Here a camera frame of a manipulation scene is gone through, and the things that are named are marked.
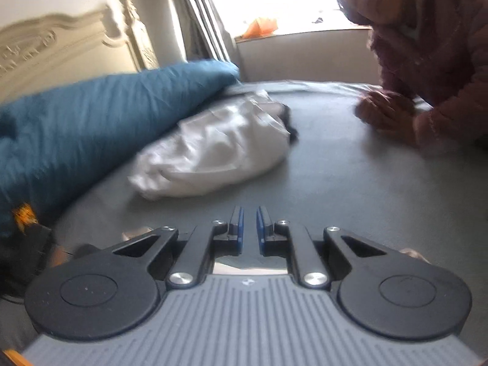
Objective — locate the white zip jacket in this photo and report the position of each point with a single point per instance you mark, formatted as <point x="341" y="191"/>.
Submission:
<point x="213" y="152"/>

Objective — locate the yellow quilt label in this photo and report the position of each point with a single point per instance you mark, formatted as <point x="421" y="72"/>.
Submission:
<point x="25" y="218"/>

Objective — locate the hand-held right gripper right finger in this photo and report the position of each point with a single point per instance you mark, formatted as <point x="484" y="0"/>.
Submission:
<point x="260" y="232"/>

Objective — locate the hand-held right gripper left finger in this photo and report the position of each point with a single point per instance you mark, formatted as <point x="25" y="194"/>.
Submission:
<point x="239" y="232"/>

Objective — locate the cream carved headboard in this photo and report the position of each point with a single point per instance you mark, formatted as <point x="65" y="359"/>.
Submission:
<point x="57" y="45"/>

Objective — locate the grey curtain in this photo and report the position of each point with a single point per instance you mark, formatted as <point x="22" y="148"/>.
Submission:
<point x="202" y="11"/>

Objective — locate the orange bag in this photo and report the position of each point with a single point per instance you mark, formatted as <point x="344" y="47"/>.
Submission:
<point x="261" y="26"/>

